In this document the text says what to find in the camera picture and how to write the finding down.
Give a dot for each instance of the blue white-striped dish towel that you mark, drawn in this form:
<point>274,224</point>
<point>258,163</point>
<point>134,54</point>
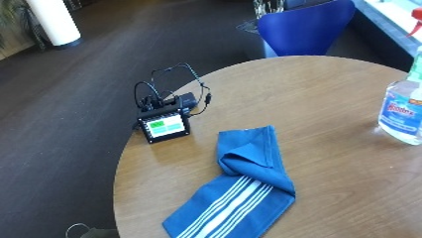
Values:
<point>246,185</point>

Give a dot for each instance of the blue plastic chair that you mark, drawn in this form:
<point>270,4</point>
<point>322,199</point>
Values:
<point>305,28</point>

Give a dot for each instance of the clear spray cleaner bottle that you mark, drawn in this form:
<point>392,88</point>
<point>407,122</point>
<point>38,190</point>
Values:
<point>402,112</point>

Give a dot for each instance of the black device with touchscreen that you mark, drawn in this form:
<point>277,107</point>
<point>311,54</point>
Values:
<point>166,123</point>

